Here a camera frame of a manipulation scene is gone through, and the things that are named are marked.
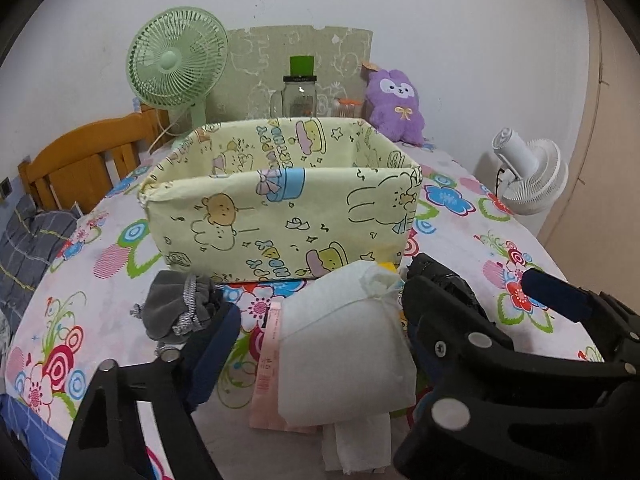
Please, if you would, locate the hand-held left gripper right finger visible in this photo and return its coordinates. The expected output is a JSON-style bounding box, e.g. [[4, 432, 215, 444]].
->
[[406, 319, 441, 415]]

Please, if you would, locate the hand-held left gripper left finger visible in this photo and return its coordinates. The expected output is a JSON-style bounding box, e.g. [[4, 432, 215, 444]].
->
[[62, 304, 243, 480]]

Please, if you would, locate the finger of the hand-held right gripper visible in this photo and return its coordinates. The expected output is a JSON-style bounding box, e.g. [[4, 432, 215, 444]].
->
[[521, 266, 640, 361], [393, 254, 640, 480]]

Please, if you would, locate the pink packet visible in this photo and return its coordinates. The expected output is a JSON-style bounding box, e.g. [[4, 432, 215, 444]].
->
[[249, 297, 321, 433]]

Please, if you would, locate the grey drawstring pouch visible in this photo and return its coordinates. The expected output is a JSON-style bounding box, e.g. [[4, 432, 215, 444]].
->
[[131, 271, 227, 346]]

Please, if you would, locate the white non-woven bag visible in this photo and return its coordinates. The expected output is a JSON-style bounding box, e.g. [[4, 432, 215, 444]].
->
[[277, 260, 418, 423]]

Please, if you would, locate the yellow cartoon tissue packet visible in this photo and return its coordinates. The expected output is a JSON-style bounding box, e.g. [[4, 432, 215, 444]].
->
[[376, 259, 412, 333]]

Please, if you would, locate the yellow cartoon fabric storage box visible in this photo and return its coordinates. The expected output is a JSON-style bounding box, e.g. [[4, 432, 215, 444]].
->
[[139, 116, 425, 285]]

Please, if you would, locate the white desk fan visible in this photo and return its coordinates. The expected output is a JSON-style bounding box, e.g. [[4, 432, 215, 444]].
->
[[490, 127, 570, 217]]

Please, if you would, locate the beige wooden door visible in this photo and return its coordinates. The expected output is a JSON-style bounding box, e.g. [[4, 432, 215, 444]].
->
[[539, 0, 640, 283]]

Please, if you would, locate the grey plaid bedding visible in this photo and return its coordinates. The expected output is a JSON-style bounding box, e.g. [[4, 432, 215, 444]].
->
[[0, 195, 82, 332]]

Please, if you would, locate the purple plush rabbit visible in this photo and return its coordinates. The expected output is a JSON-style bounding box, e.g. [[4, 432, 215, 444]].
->
[[361, 62, 427, 145]]

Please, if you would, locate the cotton swab box orange lid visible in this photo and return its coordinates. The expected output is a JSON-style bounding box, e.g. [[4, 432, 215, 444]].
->
[[334, 96, 364, 120]]

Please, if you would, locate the glass mug jar black lid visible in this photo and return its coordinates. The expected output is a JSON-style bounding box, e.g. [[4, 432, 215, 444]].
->
[[270, 75, 321, 120]]

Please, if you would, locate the green desk fan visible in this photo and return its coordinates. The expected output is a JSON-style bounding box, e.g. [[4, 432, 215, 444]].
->
[[126, 6, 230, 150]]

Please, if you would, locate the beige cartoon board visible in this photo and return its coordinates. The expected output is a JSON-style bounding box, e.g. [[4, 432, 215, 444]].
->
[[207, 25, 374, 123]]

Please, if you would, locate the white fan cable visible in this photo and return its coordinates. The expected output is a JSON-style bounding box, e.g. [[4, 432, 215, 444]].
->
[[149, 109, 187, 152]]

